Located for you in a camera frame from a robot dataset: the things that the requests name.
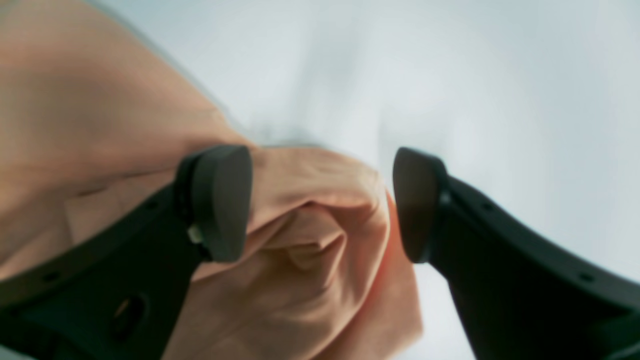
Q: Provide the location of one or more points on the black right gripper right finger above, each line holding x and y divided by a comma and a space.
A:
518, 296

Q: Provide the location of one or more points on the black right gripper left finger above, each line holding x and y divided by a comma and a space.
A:
118, 295

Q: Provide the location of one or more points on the peach T-shirt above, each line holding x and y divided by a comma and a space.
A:
93, 122

